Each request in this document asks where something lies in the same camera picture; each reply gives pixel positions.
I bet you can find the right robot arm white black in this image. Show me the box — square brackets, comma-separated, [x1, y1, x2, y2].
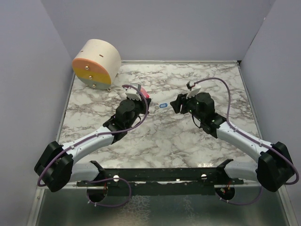
[170, 92, 296, 192]

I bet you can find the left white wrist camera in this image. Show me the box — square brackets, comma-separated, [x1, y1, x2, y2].
[123, 83, 142, 101]

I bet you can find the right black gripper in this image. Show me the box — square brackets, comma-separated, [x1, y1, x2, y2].
[171, 90, 204, 122]

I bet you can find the pink strap keyring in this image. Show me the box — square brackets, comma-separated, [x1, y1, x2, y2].
[140, 87, 150, 98]

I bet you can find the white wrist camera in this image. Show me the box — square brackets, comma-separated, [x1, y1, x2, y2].
[186, 80, 201, 99]
[123, 83, 142, 101]

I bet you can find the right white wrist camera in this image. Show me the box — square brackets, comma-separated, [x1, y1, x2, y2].
[186, 80, 201, 99]

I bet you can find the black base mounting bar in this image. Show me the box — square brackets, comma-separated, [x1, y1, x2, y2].
[77, 163, 243, 196]

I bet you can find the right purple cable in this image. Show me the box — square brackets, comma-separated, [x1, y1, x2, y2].
[194, 77, 297, 205]

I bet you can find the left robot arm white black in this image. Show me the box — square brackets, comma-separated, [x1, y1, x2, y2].
[34, 98, 151, 192]

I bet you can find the cream cylinder tricolour face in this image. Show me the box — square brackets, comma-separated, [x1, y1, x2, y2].
[71, 39, 121, 90]

